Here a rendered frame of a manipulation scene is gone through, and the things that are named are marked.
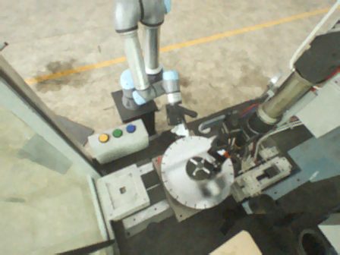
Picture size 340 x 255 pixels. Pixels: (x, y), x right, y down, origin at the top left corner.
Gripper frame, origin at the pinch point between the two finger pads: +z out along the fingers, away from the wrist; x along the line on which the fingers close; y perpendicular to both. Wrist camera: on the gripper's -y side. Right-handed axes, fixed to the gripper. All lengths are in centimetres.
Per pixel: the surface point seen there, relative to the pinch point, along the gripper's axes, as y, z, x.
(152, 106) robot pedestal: 10.6, -20.5, -30.7
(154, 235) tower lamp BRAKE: 25, 16, 44
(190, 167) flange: 3.6, 10.0, 15.5
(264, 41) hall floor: -200, -96, -172
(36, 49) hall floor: 129, -122, -189
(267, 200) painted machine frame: -13.8, 18.2, 40.6
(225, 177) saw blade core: -10.3, 16.9, 18.8
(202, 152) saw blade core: -4.2, 5.9, 11.4
